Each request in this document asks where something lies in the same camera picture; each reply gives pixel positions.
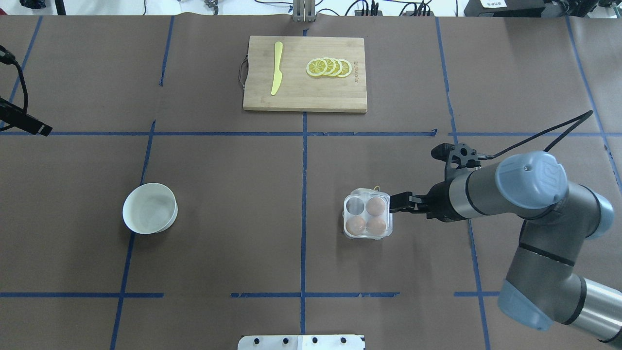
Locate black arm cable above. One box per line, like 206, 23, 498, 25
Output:
479, 110, 594, 160

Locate brown egg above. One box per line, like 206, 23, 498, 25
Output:
366, 217, 387, 236
345, 216, 366, 236
365, 197, 386, 217

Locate wooden cutting board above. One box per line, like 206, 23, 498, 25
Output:
243, 35, 367, 113

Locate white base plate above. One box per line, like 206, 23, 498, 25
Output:
237, 334, 366, 350

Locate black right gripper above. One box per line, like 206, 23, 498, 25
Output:
389, 182, 453, 222

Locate yellow plastic knife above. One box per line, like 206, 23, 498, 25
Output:
271, 41, 284, 96

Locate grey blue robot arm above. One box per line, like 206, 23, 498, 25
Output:
389, 143, 622, 349

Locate lemon slices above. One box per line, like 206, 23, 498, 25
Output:
305, 57, 354, 78

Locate clear plastic egg box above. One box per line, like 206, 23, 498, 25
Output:
342, 188, 393, 241

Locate white bowl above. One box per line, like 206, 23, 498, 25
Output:
122, 182, 178, 235

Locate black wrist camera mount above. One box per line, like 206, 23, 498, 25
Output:
431, 142, 488, 182

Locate black left camera arm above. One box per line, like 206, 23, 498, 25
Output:
0, 46, 53, 137

